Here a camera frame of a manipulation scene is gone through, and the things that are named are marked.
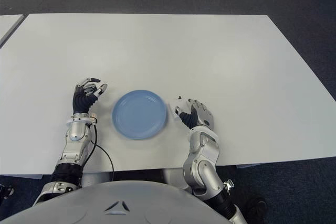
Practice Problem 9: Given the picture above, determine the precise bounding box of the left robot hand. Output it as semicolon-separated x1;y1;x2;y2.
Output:
72;77;109;115

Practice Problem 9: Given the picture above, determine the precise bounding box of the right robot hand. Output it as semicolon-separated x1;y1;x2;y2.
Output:
174;99;215;130

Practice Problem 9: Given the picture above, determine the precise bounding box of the white wall charger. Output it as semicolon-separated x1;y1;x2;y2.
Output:
167;94;194;120

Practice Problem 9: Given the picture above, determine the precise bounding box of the blue round plate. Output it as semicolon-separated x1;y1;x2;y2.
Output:
111;89;169;141

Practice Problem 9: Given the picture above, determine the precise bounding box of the white robot leg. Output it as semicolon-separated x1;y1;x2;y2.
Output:
161;168;190;191

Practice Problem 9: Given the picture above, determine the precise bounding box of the grey robot torso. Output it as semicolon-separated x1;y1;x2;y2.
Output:
0;180;237;224

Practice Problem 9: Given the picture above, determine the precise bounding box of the white side table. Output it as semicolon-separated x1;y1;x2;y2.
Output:
0;14;26;48

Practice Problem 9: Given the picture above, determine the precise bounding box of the black floor device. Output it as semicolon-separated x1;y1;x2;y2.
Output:
0;183;14;200

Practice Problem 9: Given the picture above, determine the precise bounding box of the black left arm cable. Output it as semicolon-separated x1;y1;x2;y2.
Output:
90;122;114;183

